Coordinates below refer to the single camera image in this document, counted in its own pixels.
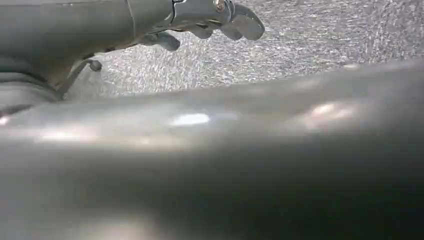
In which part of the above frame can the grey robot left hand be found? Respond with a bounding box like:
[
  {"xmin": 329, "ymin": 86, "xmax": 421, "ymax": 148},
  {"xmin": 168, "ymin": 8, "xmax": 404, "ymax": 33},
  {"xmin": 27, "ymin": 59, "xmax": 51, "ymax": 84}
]
[{"xmin": 0, "ymin": 0, "xmax": 424, "ymax": 240}]

